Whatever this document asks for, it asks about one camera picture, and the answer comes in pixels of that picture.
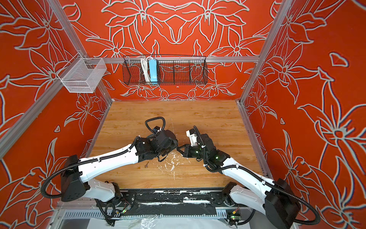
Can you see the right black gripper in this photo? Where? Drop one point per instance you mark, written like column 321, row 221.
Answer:
column 187, row 153

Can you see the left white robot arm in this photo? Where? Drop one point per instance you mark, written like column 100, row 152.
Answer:
column 78, row 174

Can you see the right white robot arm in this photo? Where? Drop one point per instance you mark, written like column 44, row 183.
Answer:
column 274, row 199

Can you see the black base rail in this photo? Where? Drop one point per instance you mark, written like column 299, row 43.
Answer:
column 175, row 202

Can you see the black wire basket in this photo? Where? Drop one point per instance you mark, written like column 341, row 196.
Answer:
column 171, row 70

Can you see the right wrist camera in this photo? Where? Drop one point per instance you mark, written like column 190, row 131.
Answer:
column 192, row 135

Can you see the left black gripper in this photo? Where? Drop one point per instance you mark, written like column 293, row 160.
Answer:
column 175, row 144

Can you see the light blue box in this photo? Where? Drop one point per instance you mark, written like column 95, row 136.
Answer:
column 153, row 71

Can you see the clear plastic bin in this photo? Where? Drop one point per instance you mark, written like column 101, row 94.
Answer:
column 83, row 75

